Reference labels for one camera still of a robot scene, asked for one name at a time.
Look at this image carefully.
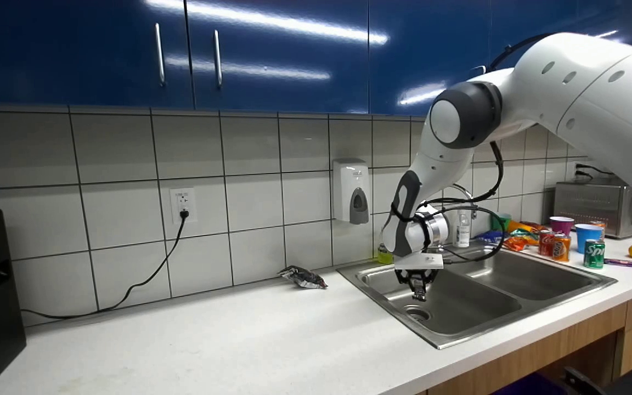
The black power cord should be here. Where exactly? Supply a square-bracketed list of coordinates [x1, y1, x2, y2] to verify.
[19, 209, 191, 324]

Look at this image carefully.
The green dish soap bottle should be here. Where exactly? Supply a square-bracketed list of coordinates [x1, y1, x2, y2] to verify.
[371, 226, 397, 268]

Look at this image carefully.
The stainless steel double sink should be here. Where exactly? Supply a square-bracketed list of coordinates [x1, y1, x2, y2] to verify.
[336, 245, 619, 351]

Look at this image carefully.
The black toaster cord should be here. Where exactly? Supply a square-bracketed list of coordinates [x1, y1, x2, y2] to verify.
[573, 161, 620, 182]

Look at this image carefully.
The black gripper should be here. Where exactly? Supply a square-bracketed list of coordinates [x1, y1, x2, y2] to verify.
[397, 268, 438, 303]

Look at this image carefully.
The pink cup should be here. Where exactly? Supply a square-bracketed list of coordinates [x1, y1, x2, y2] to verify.
[547, 215, 576, 238]

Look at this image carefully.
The dark scrub brush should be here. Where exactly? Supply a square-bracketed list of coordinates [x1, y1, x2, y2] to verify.
[279, 263, 330, 292]

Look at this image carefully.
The white wall outlet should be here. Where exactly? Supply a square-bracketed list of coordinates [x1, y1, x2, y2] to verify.
[168, 187, 198, 226]

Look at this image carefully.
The white wall soap dispenser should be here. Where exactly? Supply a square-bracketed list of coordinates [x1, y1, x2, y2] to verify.
[331, 161, 372, 226]

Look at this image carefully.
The clear pump soap bottle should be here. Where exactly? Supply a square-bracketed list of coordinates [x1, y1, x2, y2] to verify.
[455, 209, 474, 251]

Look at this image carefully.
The orange snack bag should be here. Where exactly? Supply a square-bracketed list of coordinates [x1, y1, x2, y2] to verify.
[503, 219, 545, 254]

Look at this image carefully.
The stainless toaster oven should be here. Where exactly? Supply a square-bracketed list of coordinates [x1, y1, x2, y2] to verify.
[553, 179, 632, 242]

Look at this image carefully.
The blue snack bag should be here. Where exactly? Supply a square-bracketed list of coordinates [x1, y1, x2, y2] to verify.
[474, 231, 510, 248]

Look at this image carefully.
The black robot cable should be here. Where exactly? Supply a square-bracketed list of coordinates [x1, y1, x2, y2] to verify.
[417, 31, 545, 265]

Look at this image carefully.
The green soda can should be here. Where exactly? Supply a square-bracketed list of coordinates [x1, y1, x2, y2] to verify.
[581, 238, 608, 270]

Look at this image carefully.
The blue cup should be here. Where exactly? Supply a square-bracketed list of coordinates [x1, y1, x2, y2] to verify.
[574, 221, 605, 257]

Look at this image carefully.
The black chair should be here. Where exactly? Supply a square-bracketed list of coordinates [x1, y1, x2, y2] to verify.
[564, 364, 632, 395]

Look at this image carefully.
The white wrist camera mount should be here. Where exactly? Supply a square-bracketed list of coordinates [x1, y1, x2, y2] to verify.
[390, 251, 445, 274]

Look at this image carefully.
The green cup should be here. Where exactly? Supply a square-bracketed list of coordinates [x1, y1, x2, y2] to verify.
[489, 210, 514, 238]

